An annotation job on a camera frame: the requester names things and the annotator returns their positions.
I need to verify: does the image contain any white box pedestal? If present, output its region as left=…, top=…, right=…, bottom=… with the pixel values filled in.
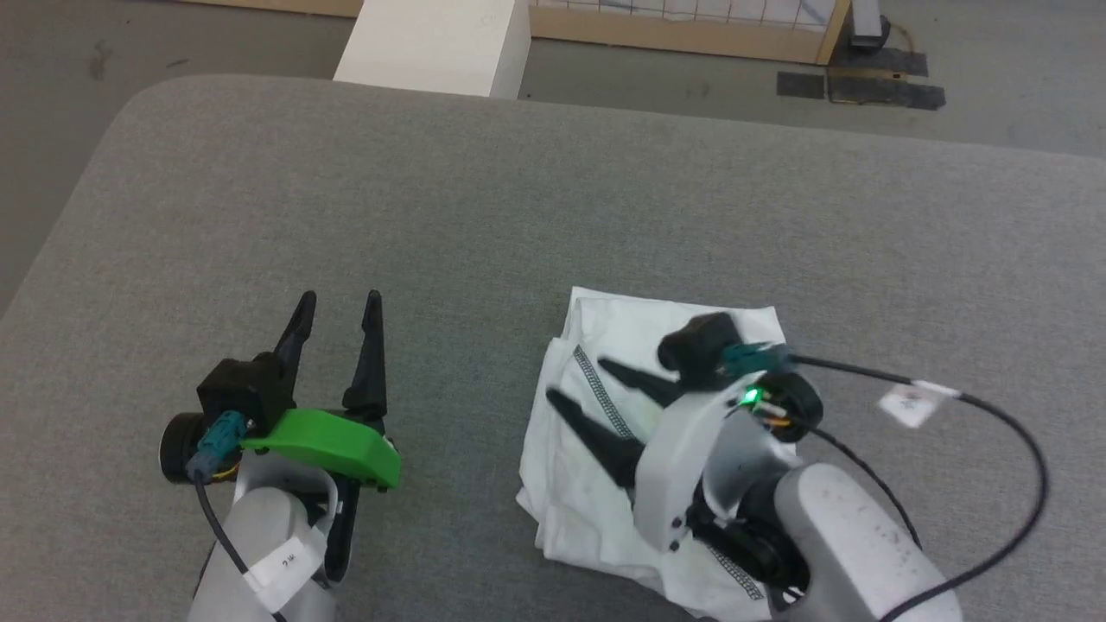
left=333, top=0, right=533, bottom=100

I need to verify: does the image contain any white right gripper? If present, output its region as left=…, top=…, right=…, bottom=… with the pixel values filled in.
left=546, top=359, right=824, bottom=554

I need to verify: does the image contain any small black floor patch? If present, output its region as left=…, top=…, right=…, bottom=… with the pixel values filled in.
left=775, top=71, right=827, bottom=100

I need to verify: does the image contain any lemon print partition screen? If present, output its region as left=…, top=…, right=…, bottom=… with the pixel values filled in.
left=186, top=0, right=853, bottom=67

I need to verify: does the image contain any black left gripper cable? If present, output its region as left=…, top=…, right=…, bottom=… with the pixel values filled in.
left=192, top=413, right=288, bottom=622

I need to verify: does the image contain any grey metal partition post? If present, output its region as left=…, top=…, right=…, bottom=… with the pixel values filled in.
left=850, top=0, right=892, bottom=49

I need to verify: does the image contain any white cable tag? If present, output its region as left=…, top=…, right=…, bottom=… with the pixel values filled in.
left=879, top=382, right=962, bottom=429

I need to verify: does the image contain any large black floor plate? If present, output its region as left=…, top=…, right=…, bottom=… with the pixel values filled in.
left=826, top=48, right=948, bottom=111

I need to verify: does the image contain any white garment with grey stitching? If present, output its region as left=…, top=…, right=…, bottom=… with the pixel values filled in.
left=516, top=287, right=789, bottom=622

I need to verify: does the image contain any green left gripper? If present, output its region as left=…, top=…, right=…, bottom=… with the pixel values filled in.
left=159, top=289, right=404, bottom=585

